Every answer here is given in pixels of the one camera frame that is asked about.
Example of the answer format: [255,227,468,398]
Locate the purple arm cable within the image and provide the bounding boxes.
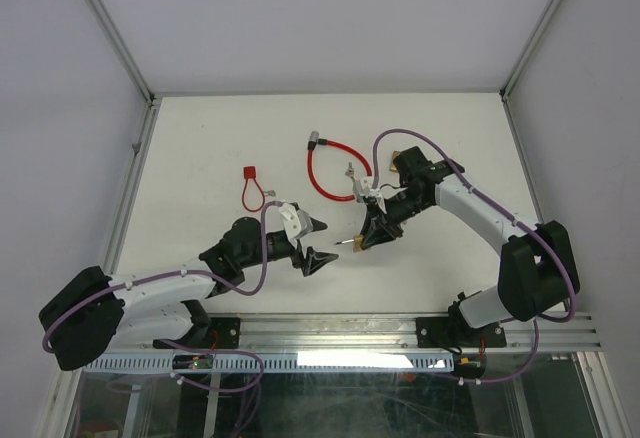
[42,202,286,354]
[371,128,581,387]

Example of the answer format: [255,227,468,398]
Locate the small red padlock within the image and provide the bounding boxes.
[243,166,256,180]

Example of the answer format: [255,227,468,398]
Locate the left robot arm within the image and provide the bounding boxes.
[38,201,338,371]

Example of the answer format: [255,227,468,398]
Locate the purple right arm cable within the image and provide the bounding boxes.
[371,128,581,387]

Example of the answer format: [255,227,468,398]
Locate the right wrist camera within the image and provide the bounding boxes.
[352,176,387,214]

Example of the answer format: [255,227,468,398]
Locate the white slotted cable duct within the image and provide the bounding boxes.
[84,351,454,374]

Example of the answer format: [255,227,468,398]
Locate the medium brass padlock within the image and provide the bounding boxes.
[335,235,363,253]

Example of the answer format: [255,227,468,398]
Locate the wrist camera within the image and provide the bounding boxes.
[278,202,313,244]
[352,176,387,214]

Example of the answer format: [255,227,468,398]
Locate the cable lock keys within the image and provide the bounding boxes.
[345,162,355,182]

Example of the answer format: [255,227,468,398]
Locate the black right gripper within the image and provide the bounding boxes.
[358,188,431,248]

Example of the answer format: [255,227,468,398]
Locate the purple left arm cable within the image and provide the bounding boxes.
[42,202,286,354]

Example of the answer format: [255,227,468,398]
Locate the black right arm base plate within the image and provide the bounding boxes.
[415,316,507,350]

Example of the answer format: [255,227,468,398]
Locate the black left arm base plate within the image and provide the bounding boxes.
[153,316,241,350]

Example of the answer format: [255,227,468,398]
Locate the aluminium mounting rail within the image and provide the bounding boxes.
[106,313,602,354]

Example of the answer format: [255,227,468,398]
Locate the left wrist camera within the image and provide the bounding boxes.
[278,202,313,244]

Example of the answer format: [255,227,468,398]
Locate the red cable lock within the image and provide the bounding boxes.
[306,130,373,203]

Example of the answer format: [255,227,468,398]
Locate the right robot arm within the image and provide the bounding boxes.
[353,147,580,348]

